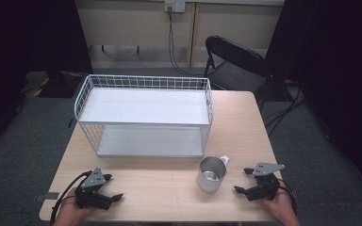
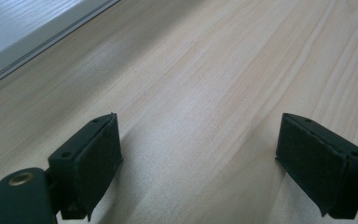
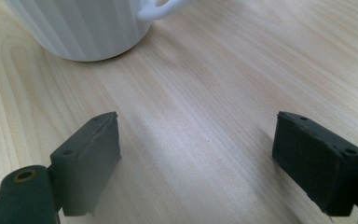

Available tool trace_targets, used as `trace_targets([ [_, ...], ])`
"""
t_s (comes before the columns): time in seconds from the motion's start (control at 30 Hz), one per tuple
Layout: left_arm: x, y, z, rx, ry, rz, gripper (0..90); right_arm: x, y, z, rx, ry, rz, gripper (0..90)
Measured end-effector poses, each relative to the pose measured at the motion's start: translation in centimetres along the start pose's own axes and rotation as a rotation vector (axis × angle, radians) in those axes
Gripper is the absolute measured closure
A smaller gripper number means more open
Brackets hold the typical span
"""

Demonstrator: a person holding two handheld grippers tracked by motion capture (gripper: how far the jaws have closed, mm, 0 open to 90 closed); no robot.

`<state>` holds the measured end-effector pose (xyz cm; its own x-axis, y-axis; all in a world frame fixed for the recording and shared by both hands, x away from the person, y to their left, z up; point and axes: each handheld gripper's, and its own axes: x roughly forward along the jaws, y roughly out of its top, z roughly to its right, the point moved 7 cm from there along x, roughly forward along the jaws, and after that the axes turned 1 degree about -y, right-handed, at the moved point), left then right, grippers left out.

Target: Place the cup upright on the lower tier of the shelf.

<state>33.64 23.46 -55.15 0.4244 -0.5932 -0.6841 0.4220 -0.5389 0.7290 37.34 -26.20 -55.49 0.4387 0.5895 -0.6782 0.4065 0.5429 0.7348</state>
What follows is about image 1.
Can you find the black curtain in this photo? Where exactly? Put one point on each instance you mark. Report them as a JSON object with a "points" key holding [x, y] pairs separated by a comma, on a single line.
{"points": [[19, 47], [336, 62]]}

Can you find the person's right hand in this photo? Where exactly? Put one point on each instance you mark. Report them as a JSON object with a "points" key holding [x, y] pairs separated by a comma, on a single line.
{"points": [[283, 210]]}

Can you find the silver metal mug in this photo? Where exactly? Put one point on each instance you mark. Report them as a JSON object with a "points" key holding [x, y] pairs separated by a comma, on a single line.
{"points": [[210, 185]]}

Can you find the dark stand base yellow tape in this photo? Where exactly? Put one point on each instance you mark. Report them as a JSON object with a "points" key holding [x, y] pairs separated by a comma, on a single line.
{"points": [[55, 83]]}

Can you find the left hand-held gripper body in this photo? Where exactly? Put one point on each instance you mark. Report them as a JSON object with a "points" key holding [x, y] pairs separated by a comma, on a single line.
{"points": [[91, 182]]}

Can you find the person's left hand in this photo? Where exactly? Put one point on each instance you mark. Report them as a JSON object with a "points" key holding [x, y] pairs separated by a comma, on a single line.
{"points": [[69, 213]]}

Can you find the grey tape strip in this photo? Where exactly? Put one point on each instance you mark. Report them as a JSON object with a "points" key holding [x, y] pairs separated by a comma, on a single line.
{"points": [[47, 196]]}

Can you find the white wall socket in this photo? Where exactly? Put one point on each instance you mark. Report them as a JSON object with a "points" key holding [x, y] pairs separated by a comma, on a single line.
{"points": [[174, 5]]}

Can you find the black folding chair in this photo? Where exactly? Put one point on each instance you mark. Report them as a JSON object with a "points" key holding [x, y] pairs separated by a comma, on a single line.
{"points": [[235, 77]]}

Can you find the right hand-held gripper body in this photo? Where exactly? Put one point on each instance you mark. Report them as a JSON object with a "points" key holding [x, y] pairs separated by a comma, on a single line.
{"points": [[265, 188]]}

